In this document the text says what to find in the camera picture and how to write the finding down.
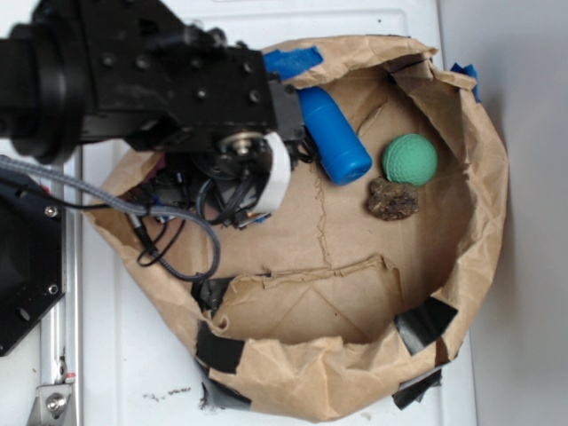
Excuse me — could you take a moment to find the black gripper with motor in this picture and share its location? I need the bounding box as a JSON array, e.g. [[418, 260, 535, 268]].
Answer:
[[126, 81, 311, 229]]

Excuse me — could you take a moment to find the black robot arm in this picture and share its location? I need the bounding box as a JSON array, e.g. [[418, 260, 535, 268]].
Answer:
[[1, 1, 304, 215]]

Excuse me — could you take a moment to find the blue plastic bottle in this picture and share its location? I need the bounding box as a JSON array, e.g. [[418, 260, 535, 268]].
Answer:
[[298, 87, 373, 185]]

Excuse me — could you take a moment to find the blue tape strip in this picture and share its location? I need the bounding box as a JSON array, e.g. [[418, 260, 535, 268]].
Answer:
[[264, 45, 324, 80]]

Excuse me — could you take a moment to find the brown paper bag tray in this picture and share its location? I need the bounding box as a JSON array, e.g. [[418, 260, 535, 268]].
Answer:
[[88, 35, 509, 422]]

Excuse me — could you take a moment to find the brown rock lump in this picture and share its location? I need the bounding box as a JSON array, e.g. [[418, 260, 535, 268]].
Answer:
[[367, 177, 419, 221]]

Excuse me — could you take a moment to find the black tape lower left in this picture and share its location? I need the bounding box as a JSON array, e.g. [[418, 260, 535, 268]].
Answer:
[[195, 321, 245, 374]]

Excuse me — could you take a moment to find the black tape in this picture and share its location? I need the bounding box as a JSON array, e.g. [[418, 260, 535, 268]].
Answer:
[[195, 321, 245, 374], [394, 296, 458, 355]]

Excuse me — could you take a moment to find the green golf ball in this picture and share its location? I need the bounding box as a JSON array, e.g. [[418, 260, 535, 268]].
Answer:
[[382, 133, 438, 186]]

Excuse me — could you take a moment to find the white plastic board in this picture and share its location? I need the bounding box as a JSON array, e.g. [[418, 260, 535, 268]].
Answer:
[[79, 1, 477, 425]]

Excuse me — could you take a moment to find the black tape lower right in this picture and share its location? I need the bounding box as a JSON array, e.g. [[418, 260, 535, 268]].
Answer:
[[394, 296, 458, 355]]

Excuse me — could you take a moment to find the blue tape right edge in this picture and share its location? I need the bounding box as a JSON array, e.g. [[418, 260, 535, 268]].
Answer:
[[450, 62, 483, 104]]

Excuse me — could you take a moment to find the white camera housing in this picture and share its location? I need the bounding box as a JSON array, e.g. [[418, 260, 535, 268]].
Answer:
[[253, 132, 292, 214]]

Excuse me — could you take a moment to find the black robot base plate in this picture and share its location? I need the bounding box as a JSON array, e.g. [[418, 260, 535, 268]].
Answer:
[[1, 169, 61, 357]]

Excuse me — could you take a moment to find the grey braided cable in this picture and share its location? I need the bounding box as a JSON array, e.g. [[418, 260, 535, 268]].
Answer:
[[0, 155, 223, 281]]

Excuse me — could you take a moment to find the aluminium rail frame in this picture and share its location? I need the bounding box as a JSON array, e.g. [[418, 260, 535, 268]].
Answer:
[[38, 146, 83, 426]]

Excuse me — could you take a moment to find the metal corner bracket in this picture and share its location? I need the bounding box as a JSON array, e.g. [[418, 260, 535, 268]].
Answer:
[[26, 383, 75, 426]]

